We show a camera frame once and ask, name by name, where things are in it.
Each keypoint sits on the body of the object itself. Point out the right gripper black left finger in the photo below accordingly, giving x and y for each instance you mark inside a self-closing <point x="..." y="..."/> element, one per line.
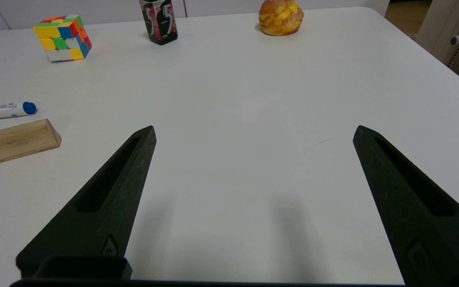
<point x="106" y="207"/>

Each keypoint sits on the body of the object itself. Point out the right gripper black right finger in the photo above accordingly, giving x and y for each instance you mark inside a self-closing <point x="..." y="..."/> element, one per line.
<point x="420" y="223"/>

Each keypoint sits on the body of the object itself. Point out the small wooden block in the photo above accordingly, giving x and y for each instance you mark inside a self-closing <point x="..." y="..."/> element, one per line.
<point x="18" y="140"/>

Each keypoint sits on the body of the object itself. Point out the scrambled multicolour puzzle cube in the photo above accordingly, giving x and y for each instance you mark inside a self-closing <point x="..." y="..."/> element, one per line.
<point x="63" y="38"/>

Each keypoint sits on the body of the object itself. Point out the black gum box with numeral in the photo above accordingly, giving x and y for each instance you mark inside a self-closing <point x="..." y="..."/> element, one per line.
<point x="158" y="22"/>

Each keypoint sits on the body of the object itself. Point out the golden cream puff bread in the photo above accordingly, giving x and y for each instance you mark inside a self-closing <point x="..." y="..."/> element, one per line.
<point x="280" y="18"/>

